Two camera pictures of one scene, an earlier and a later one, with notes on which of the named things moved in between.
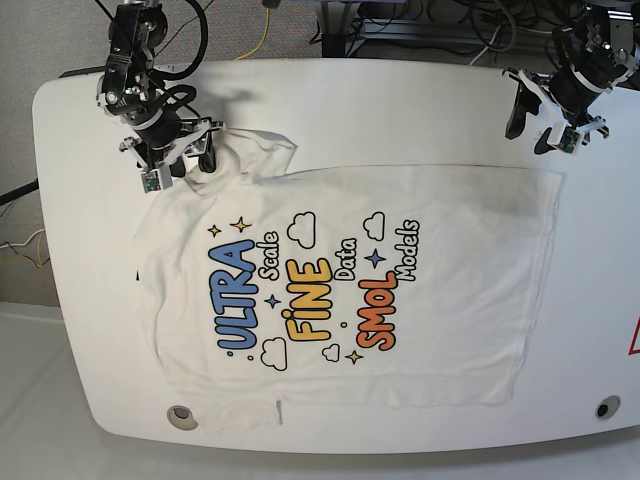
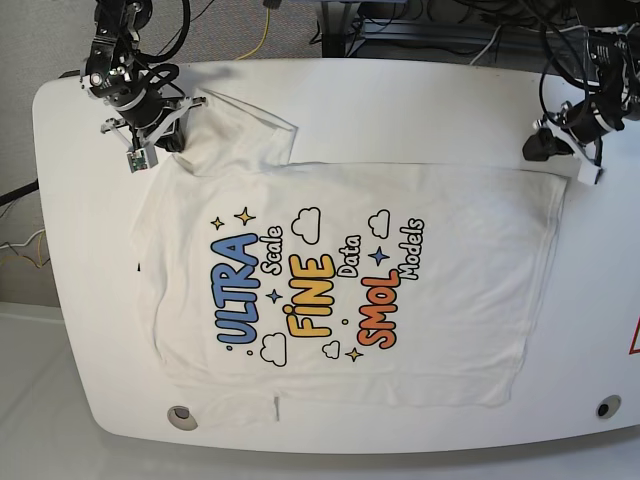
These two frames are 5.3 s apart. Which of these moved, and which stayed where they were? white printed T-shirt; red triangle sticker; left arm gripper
Moved: left arm gripper
Stayed: red triangle sticker; white printed T-shirt
